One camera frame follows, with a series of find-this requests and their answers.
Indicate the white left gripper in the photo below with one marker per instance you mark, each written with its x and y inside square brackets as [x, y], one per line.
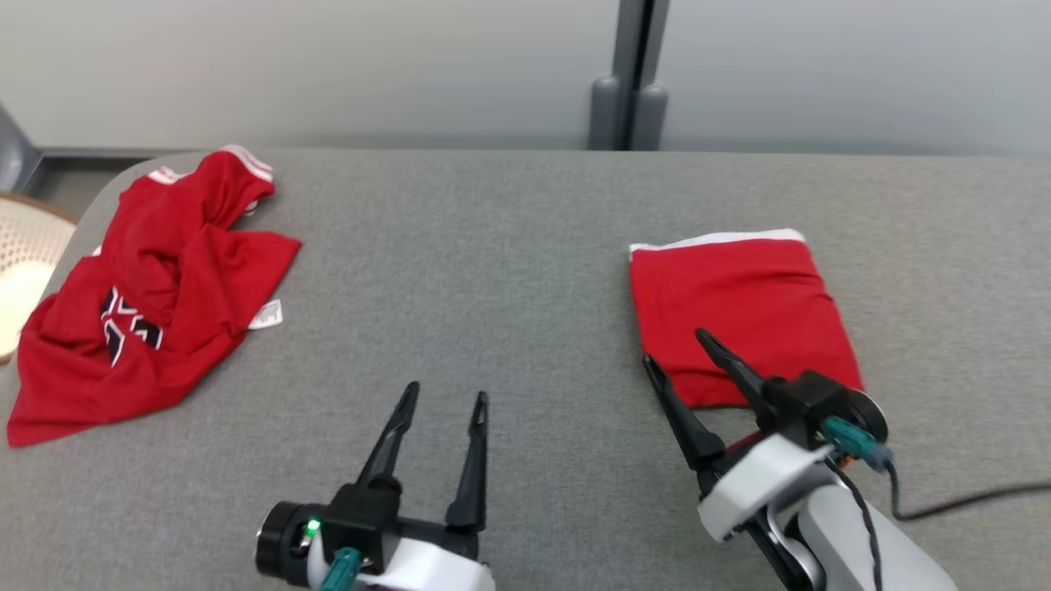
[435, 566]

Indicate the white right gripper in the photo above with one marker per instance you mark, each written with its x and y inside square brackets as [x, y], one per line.
[755, 484]

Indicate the red garment with white band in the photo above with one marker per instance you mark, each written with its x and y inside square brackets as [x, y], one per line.
[739, 320]

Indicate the red jersey with black print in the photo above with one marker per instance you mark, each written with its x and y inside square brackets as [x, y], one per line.
[172, 287]

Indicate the cream woven laundry basket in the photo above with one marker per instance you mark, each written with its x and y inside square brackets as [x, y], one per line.
[29, 246]

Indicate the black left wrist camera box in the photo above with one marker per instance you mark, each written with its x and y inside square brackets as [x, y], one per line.
[365, 517]

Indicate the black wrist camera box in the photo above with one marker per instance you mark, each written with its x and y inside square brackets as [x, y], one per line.
[809, 402]
[365, 517]

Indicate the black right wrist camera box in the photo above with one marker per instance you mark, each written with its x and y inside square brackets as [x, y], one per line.
[809, 402]

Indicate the grey cylindrical post foot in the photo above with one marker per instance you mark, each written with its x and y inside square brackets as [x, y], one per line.
[650, 123]
[603, 119]

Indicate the grey vertical partition post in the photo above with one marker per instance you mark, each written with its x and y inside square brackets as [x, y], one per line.
[631, 41]

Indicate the grey skirting rail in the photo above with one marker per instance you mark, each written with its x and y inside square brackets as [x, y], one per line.
[16, 152]

